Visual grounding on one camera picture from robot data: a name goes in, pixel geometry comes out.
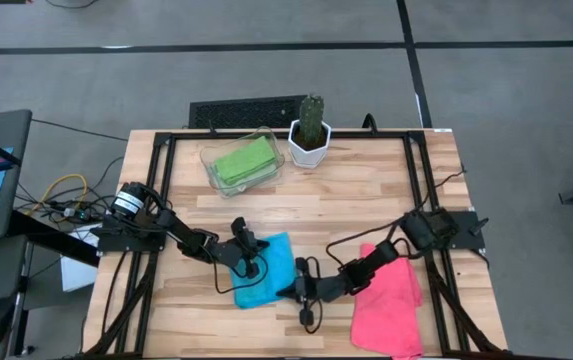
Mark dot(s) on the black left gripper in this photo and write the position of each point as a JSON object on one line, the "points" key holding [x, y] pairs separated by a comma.
{"points": [[228, 252]]}

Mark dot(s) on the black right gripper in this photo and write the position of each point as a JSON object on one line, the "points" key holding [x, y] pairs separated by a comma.
{"points": [[323, 288]]}

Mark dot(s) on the blue microfiber towel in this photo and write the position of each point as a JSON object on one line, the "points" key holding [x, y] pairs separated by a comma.
{"points": [[278, 270]]}

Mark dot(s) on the bright green microfiber towel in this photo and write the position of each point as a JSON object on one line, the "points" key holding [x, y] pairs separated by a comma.
{"points": [[243, 160]]}

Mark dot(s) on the pink microfiber towel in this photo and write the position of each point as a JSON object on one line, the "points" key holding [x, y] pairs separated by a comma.
{"points": [[391, 320]]}

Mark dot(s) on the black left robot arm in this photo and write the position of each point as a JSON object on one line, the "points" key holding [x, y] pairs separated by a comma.
{"points": [[186, 237]]}

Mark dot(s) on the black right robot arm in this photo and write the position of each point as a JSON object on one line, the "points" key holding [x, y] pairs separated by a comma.
{"points": [[376, 257]]}

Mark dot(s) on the clear plastic bin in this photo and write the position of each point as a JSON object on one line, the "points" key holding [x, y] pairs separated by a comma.
{"points": [[206, 165]]}

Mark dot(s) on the white hexagonal plant pot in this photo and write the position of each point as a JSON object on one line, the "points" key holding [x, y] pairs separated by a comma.
{"points": [[308, 157]]}

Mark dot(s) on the white paper box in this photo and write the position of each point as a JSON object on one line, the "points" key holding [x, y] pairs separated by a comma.
{"points": [[76, 277]]}

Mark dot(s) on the white table sticker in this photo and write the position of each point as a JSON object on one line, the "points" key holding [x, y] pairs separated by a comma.
{"points": [[443, 130]]}

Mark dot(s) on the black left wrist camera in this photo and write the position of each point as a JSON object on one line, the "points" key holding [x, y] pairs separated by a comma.
{"points": [[240, 227]]}

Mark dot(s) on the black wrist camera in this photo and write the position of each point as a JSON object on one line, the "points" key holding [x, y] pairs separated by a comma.
{"points": [[301, 265], [240, 227]]}

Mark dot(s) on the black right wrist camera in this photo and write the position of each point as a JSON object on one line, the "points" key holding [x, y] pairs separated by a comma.
{"points": [[301, 265]]}

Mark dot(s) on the black aluminium table frame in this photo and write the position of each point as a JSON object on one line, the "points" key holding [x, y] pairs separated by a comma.
{"points": [[191, 135]]}

